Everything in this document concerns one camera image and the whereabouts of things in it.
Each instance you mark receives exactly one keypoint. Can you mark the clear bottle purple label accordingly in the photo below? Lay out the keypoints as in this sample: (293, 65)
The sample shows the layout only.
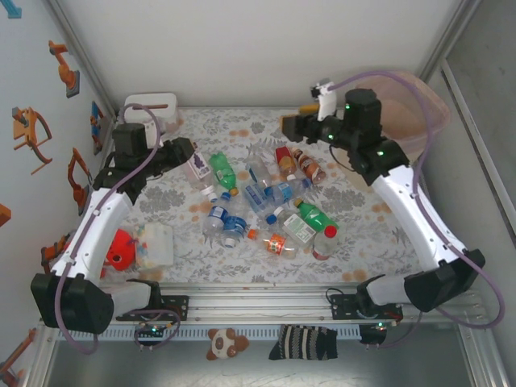
(199, 177)

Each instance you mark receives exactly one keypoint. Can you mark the brown Nescafe bottle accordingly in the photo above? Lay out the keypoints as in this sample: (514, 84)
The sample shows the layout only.
(309, 165)

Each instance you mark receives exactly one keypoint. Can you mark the green bottle yellow cap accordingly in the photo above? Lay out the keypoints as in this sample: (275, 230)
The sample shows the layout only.
(221, 167)

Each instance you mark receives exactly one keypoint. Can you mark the clear bottle blue label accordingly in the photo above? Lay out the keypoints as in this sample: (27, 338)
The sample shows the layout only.
(282, 189)
(217, 213)

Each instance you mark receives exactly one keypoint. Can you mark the crushed bottle blue label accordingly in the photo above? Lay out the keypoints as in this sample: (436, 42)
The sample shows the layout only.
(253, 195)
(234, 225)

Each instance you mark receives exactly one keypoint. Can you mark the bottle white green label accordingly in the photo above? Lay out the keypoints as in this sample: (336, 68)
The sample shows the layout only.
(298, 229)

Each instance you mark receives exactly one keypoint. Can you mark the clear bottle red cap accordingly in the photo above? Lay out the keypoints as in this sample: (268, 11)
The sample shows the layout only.
(330, 231)

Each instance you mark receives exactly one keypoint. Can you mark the clear bottle orange cap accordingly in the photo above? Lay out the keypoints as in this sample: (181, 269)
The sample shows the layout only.
(276, 244)

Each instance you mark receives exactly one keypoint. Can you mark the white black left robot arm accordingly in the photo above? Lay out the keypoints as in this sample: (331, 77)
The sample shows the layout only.
(96, 225)

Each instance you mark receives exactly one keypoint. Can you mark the beige slatted plastic bin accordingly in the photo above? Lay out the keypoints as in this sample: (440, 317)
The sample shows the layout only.
(403, 143)

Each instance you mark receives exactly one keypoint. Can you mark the pink plastic bin liner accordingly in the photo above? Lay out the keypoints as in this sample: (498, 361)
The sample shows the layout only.
(431, 101)

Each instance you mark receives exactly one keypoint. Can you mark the red orange drink bottle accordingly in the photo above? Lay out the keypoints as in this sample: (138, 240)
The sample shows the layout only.
(285, 161)

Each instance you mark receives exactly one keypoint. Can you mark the white tissue box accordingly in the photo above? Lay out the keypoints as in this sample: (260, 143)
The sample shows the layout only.
(169, 101)

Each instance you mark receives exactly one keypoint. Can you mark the clear crumpled plastic bottle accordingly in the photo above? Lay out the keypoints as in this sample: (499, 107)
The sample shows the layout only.
(258, 167)

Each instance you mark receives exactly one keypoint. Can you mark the clear bottle blue cap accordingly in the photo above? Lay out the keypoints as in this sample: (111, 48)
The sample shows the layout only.
(271, 219)

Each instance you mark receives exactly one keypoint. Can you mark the red plastic object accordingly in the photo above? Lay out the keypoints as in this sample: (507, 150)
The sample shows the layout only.
(121, 252)

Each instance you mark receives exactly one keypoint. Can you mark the floral patterned table mat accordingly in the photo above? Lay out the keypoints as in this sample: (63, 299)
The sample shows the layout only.
(363, 250)

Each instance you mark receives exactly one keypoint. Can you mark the small circuit board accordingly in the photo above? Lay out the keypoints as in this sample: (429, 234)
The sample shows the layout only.
(151, 330)

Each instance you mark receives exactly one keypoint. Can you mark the brown white panda plush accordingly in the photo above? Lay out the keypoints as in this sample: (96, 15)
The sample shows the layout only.
(221, 342)

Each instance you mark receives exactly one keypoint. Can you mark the black white striped sock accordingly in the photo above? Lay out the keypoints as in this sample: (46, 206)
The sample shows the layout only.
(302, 342)

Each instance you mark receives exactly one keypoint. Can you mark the black electronics box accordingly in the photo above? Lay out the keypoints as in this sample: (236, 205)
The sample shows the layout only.
(373, 334)

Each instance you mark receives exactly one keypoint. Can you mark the blue orange wall sticker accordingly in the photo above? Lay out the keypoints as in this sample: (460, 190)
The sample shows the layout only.
(96, 117)

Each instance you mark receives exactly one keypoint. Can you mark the aluminium frame post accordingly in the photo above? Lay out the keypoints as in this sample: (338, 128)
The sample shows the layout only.
(453, 28)
(85, 60)

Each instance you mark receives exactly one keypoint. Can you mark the orange gripper wall sticker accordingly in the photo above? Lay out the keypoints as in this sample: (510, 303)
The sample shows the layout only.
(22, 131)

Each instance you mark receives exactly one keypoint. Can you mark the white window frame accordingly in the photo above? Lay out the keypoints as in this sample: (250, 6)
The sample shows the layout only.
(500, 202)

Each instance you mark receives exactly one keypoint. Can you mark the aluminium frame rail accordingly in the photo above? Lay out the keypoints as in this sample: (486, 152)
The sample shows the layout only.
(258, 306)

